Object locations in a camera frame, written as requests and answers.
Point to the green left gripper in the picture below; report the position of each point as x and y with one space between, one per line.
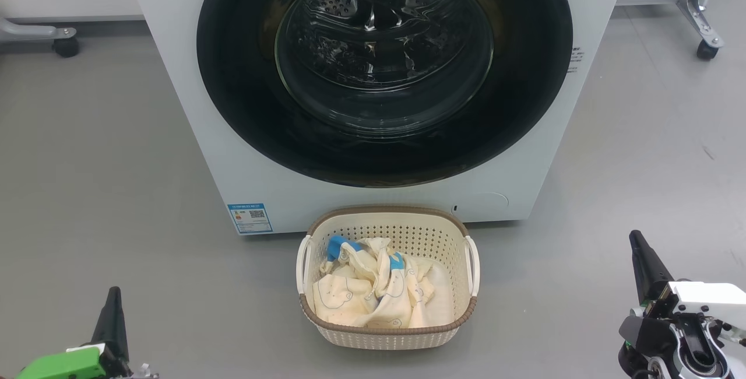
64 364

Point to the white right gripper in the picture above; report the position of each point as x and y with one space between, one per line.
711 303

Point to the washing machine glass door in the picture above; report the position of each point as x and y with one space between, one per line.
245 105

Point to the cream garment with blue collar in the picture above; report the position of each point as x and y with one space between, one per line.
373 262

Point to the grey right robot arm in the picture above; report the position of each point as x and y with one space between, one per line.
696 361

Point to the white front-load washing machine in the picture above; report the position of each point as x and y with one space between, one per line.
175 105

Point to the stainless steel washing machine drum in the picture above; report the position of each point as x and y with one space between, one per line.
341 3

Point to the blue energy label sticker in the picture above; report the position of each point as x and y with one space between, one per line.
249 218

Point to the small printed text sticker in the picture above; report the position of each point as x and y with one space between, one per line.
575 58

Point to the metal leg with black caster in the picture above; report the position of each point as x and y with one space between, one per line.
696 11
35 31

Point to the cream perforated laundry basket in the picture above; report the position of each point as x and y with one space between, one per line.
384 338

